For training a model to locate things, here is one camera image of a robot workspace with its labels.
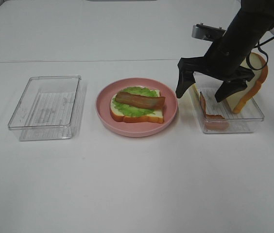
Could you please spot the green lettuce leaf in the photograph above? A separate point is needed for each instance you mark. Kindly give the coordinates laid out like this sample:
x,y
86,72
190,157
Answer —
x,y
122,109

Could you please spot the right clear plastic container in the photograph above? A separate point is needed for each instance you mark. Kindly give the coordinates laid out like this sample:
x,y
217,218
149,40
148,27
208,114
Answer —
x,y
246,121

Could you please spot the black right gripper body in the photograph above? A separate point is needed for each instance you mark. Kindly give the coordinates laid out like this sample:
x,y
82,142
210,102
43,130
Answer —
x,y
225,54

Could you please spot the clear plastic container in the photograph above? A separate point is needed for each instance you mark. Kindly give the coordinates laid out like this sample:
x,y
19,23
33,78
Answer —
x,y
246,121
49,108

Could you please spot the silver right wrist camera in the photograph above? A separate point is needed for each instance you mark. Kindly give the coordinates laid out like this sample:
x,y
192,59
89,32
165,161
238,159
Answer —
x,y
208,33

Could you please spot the pink round plate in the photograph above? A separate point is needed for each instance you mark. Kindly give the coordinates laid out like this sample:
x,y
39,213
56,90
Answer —
x,y
135,129

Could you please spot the brown bacon strip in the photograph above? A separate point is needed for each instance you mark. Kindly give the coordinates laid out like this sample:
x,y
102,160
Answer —
x,y
140,101
213,122

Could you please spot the white bread slice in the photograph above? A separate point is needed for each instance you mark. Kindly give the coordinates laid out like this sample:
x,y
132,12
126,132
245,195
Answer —
x,y
237,101
151,119

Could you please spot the yellow cheese slice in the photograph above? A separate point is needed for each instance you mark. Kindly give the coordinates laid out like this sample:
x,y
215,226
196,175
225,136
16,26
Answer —
x,y
195,94

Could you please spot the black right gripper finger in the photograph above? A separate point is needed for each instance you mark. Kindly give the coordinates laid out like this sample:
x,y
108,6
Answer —
x,y
184,82
229,88

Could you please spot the left clear plastic container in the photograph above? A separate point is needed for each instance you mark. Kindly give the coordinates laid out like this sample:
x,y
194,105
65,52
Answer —
x,y
49,108

